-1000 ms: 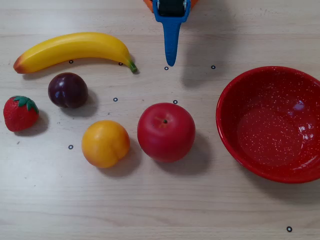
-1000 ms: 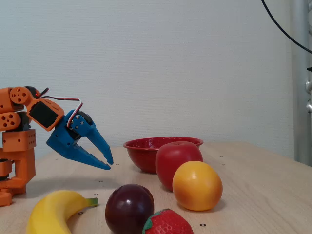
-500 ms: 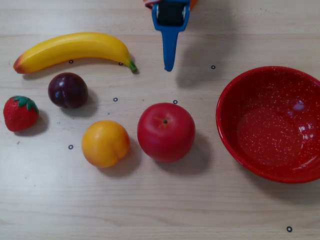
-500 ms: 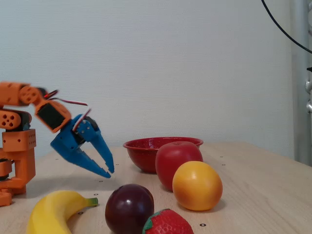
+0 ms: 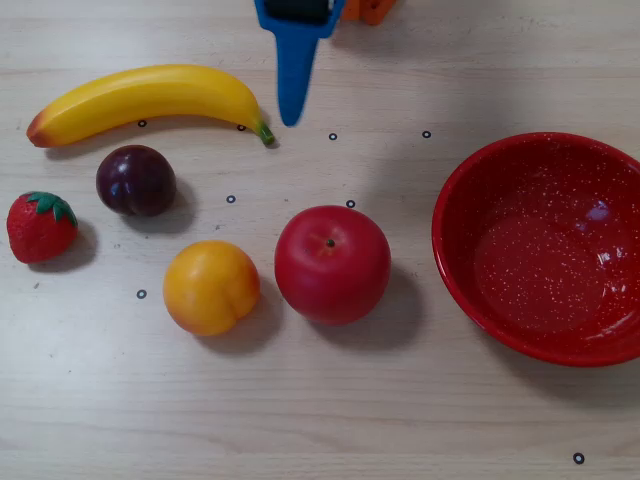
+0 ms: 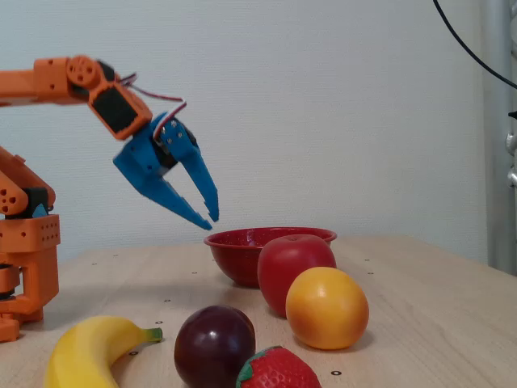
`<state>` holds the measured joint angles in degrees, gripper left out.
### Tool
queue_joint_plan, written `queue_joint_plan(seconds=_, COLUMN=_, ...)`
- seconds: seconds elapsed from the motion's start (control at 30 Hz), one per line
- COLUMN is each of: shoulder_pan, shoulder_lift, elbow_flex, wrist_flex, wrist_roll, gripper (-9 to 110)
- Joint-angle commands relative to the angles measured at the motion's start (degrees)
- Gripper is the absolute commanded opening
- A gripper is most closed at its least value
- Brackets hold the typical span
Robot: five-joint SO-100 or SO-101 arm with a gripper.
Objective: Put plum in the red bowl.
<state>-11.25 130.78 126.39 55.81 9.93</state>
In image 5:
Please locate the blue gripper with motor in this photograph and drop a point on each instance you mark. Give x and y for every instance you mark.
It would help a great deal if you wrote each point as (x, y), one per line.
(298, 30)

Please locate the dark purple plum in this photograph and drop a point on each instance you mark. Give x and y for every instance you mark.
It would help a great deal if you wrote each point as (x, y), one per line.
(135, 180)

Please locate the orange robot base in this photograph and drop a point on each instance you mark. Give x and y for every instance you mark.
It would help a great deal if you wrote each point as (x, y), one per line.
(372, 10)

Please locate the red speckled enamel bowl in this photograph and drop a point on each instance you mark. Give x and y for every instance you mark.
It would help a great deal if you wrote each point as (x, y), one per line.
(540, 260)

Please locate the yellow plastic banana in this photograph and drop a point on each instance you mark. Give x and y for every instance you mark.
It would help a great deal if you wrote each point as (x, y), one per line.
(150, 97)

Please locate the red plastic apple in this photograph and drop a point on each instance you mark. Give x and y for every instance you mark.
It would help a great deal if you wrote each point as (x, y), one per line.
(332, 267)

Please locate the yellow orange peach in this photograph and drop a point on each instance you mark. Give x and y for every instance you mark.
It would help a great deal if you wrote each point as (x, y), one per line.
(210, 287)

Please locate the red plastic strawberry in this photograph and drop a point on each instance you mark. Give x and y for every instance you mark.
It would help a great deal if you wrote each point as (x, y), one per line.
(37, 232)

